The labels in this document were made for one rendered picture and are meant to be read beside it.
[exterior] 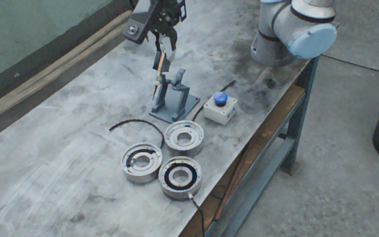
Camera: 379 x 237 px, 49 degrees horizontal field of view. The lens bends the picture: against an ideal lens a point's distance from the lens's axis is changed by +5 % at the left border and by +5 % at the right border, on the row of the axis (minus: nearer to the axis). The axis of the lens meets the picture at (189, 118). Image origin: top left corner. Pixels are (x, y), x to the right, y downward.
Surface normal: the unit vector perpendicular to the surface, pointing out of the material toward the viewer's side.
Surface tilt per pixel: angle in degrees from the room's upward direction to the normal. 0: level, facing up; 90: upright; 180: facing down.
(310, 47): 97
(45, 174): 0
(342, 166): 0
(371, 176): 0
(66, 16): 90
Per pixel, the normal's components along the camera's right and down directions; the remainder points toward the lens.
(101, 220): -0.05, -0.69
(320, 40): 0.30, 0.76
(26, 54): 0.82, 0.38
